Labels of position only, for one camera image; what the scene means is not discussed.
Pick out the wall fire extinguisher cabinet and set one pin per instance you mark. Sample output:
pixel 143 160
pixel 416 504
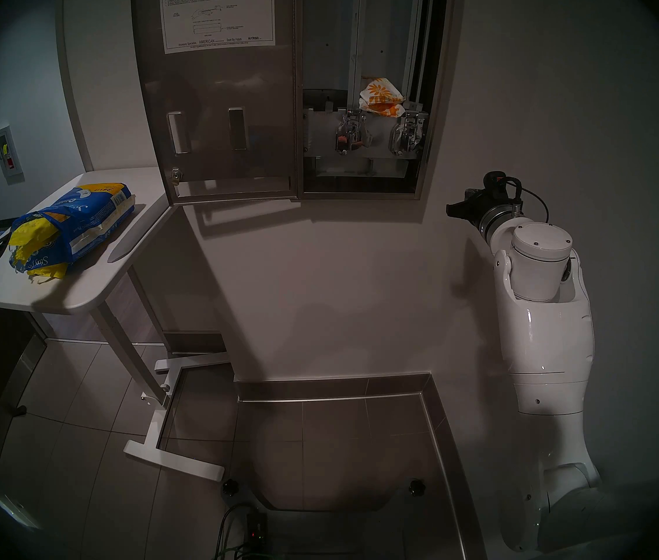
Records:
pixel 8 156

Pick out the black power box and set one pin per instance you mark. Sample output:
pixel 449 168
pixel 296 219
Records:
pixel 257 528

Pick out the stainless steel dispenser door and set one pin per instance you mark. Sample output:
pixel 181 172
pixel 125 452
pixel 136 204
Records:
pixel 218 86

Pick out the blue pad package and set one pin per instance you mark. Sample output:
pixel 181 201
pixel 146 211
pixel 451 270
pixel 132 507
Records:
pixel 90 214

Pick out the black base knob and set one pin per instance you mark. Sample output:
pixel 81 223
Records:
pixel 417 487
pixel 233 487

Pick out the chrome dispensing lever mechanism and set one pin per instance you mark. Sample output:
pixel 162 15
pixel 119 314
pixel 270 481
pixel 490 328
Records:
pixel 352 134
pixel 408 134

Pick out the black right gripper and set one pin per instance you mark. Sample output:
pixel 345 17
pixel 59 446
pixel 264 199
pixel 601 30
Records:
pixel 490 210

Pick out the stainless steel dispenser cabinet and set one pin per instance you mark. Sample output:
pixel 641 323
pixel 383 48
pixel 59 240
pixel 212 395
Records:
pixel 329 39

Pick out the black floor door stop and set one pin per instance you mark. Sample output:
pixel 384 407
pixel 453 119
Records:
pixel 19 411

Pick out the metal door lock knob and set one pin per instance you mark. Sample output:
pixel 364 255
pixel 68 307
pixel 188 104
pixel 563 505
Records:
pixel 176 175

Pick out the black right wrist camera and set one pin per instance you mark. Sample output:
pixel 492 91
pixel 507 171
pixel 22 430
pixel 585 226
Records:
pixel 494 182

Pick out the orange flower print pad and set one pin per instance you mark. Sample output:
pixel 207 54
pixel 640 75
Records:
pixel 379 92

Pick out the white overbed table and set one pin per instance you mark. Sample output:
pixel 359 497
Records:
pixel 72 284

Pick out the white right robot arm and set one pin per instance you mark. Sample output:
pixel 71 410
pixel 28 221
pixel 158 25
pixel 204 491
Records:
pixel 545 343

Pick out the white instruction sheet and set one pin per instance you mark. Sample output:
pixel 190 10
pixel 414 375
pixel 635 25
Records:
pixel 218 16

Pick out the grey robot base platform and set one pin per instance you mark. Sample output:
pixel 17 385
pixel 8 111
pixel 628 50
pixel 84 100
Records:
pixel 335 529

